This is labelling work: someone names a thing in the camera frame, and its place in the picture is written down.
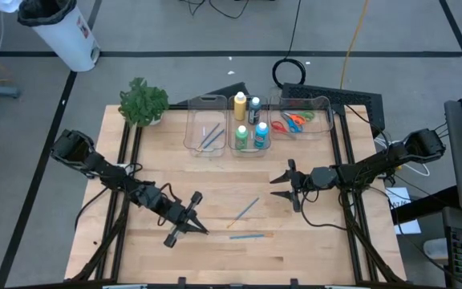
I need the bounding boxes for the blue paint bottle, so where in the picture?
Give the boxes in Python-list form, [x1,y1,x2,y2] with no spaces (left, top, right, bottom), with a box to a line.
[253,121,270,150]

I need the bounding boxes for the wide clear plastic bin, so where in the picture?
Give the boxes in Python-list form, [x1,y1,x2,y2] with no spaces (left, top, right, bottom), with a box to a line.
[269,95,334,140]

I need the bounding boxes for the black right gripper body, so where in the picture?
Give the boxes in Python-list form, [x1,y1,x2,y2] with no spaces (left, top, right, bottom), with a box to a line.
[287,159,312,214]

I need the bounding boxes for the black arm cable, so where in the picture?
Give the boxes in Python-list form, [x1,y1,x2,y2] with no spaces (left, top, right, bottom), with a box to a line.
[74,186,110,232]

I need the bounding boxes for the white trash can black bag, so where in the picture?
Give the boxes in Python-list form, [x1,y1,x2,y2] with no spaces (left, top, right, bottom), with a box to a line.
[17,0,102,73]

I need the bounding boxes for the pale grey rounded object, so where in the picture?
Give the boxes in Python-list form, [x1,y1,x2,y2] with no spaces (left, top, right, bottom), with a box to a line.
[423,238,451,262]

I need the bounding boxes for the green plant in white pot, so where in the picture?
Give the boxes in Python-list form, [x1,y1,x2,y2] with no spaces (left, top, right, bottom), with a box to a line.
[118,77,171,128]

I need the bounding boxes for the white plastic bag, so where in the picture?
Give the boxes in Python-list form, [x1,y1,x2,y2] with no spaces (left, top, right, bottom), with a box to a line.
[0,0,24,14]

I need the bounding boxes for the black coiled floor cable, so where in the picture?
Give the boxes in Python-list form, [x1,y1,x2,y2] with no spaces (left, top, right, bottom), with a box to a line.
[271,0,307,90]

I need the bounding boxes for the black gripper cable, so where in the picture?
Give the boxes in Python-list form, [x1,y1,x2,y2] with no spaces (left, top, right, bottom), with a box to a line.
[299,191,351,232]

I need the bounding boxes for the white paper sheet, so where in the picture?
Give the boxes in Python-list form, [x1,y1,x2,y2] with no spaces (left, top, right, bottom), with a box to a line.
[385,186,422,236]

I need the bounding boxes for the red scissors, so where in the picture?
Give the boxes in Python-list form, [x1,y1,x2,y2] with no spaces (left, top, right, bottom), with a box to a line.
[270,120,296,140]

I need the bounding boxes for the yellow cable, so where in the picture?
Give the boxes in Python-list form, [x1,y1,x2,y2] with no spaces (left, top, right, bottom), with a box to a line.
[339,0,371,90]

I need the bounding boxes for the green paint bottle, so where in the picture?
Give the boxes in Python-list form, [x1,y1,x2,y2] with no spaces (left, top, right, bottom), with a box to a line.
[233,124,249,151]

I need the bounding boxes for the black diagonal bar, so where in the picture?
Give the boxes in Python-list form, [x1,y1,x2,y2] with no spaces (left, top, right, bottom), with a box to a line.
[391,185,459,226]

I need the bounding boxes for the blue scissors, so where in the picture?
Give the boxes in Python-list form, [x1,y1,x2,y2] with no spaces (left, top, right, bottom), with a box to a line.
[281,112,302,134]

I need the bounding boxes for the yellow paint bottle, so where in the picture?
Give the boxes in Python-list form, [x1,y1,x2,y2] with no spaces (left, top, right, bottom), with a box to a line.
[233,91,248,121]

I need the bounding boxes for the dark grey paint bottle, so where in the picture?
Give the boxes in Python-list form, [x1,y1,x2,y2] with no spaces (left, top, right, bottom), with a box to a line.
[248,96,262,125]

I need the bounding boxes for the black aluminium table frame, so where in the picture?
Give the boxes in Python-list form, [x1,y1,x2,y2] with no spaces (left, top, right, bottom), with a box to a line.
[68,103,407,289]

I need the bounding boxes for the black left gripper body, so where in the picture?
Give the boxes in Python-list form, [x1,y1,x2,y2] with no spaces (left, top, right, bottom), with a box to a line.
[163,192,204,248]

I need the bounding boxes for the orange scissors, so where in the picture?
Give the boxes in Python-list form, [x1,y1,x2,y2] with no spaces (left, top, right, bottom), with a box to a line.
[286,113,308,127]

